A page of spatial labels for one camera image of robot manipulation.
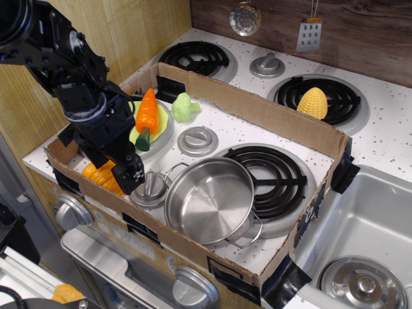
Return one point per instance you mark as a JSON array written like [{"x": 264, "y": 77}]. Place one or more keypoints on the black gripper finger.
[{"x": 129, "y": 173}]

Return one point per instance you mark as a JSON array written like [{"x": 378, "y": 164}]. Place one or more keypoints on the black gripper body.
[{"x": 105, "y": 136}]

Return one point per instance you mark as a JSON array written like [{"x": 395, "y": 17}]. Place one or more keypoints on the orange toy carrot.
[{"x": 146, "y": 120}]

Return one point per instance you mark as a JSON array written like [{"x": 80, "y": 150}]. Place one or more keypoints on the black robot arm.
[{"x": 36, "y": 35}]

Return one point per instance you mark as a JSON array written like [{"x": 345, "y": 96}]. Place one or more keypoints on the light green plate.
[{"x": 162, "y": 124}]

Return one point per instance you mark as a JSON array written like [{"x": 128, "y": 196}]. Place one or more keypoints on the orange toy pumpkin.
[{"x": 103, "y": 176}]

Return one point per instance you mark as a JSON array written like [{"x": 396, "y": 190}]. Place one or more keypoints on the silver front stove knob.
[{"x": 152, "y": 193}]

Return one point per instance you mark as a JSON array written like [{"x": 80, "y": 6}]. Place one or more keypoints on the silver stove knob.
[
  {"x": 267, "y": 67},
  {"x": 152, "y": 193},
  {"x": 198, "y": 141}
]

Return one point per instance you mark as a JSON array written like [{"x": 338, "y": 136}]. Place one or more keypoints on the cardboard fence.
[{"x": 237, "y": 117}]

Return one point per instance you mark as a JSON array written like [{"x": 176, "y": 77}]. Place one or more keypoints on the silver oven knob left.
[{"x": 72, "y": 213}]

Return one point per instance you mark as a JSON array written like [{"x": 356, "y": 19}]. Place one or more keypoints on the silver oven knob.
[
  {"x": 192, "y": 290},
  {"x": 72, "y": 213}
]

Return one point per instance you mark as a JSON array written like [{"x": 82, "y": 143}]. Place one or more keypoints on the silver centre stove knob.
[{"x": 198, "y": 141}]

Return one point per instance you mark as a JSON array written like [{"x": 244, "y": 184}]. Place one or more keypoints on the green toy broccoli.
[{"x": 183, "y": 107}]

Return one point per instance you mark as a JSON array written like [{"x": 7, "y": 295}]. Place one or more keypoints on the stainless steel pot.
[{"x": 211, "y": 202}]

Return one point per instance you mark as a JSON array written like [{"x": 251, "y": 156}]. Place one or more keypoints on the back left stove burner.
[{"x": 204, "y": 58}]

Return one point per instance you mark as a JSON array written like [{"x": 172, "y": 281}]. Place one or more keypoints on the silver oven knob right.
[{"x": 192, "y": 290}]

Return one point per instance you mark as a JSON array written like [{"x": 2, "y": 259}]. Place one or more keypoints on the orange object bottom left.
[{"x": 66, "y": 293}]

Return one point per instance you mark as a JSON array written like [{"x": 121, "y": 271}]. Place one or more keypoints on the front right stove burner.
[{"x": 283, "y": 185}]

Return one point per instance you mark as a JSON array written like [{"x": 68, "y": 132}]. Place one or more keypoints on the silver back stove knob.
[{"x": 267, "y": 67}]

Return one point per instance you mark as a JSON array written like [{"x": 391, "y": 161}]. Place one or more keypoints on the hanging silver strainer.
[{"x": 245, "y": 18}]

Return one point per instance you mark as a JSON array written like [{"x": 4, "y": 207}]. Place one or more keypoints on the yellow toy corn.
[{"x": 314, "y": 103}]

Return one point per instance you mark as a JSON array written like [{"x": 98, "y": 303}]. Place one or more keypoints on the hanging silver spatula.
[{"x": 310, "y": 30}]

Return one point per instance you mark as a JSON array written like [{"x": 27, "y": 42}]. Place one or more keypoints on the back right stove burner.
[{"x": 348, "y": 108}]

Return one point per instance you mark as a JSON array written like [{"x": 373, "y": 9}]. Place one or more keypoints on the silver sink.
[{"x": 370, "y": 219}]

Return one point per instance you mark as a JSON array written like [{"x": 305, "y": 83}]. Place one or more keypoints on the silver pot lid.
[{"x": 362, "y": 283}]

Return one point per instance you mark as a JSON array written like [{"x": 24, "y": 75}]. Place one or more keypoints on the oven door handle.
[{"x": 123, "y": 280}]

